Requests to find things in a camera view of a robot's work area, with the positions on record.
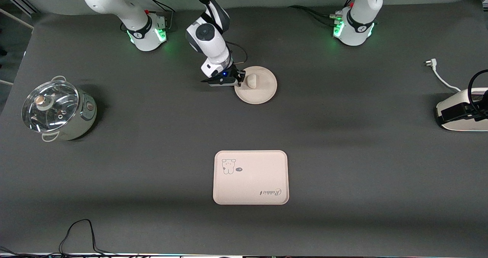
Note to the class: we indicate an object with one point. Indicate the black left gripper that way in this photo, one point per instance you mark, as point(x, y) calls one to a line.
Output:
point(452, 114)

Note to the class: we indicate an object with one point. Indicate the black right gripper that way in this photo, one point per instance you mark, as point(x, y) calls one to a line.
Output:
point(239, 75)

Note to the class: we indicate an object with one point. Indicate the white bun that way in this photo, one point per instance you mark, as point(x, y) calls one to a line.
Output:
point(251, 81)

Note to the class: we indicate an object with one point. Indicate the beige round plate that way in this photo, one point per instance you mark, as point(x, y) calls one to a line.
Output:
point(265, 86)

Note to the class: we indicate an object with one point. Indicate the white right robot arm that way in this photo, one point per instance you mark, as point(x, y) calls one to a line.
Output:
point(207, 40)

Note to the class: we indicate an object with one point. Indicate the beige rabbit print tray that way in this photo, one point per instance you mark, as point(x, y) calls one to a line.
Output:
point(251, 178)

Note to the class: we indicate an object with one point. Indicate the cream toaster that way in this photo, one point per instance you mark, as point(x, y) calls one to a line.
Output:
point(457, 125)

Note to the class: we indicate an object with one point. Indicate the silver pot with glass lid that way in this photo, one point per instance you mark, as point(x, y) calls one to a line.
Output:
point(82, 117)

